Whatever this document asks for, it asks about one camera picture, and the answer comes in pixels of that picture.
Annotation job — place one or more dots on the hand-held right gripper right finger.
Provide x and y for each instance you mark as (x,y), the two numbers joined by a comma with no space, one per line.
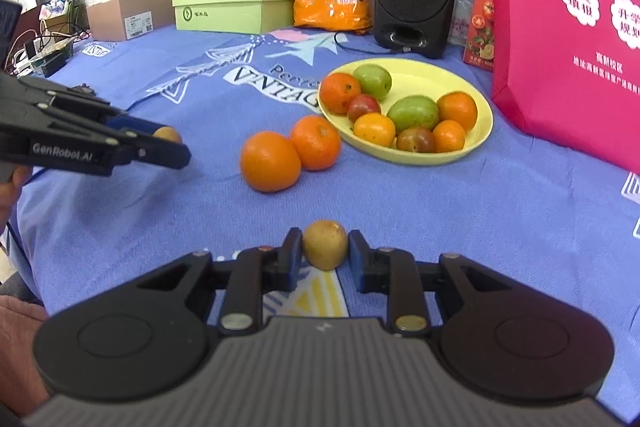
(356,257)

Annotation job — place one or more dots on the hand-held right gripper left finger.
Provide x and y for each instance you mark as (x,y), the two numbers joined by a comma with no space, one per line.
(295,257)

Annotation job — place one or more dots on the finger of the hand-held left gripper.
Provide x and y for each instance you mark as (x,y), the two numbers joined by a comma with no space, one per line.
(135,123)
(160,154)

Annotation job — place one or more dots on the small yellow-brown fruit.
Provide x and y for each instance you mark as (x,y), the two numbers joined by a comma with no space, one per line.
(169,134)
(325,244)

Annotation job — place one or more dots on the large orange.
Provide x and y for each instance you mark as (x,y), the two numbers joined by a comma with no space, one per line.
(270,161)

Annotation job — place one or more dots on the yellowish orange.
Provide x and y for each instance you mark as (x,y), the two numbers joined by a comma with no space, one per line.
(374,129)

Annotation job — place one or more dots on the small red-green fruit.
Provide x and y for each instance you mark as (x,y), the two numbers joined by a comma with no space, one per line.
(415,140)

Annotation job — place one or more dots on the small red fruit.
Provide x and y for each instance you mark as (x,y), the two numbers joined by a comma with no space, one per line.
(364,108)

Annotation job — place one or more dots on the oblong green fruit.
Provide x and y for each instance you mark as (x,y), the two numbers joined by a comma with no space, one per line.
(413,113)

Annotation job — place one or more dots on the round green apple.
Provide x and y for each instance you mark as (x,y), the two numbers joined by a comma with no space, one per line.
(372,80)

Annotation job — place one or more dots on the yellow plastic plate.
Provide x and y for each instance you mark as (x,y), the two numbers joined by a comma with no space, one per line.
(430,77)

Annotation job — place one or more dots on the person's left hand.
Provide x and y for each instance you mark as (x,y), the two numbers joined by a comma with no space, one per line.
(12,197)

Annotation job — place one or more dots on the blue printed tablecloth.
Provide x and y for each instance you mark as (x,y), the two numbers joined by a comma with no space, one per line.
(450,217)

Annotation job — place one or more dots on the brown cardboard box with label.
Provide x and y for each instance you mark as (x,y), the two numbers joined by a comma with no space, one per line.
(110,19)

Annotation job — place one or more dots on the light green shoe box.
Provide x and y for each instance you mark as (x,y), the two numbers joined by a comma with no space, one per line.
(232,12)

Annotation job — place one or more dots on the red juice carton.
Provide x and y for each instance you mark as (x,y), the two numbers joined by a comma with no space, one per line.
(479,32)

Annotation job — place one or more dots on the pink fabric tote bag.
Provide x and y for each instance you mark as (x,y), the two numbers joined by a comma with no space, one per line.
(550,82)

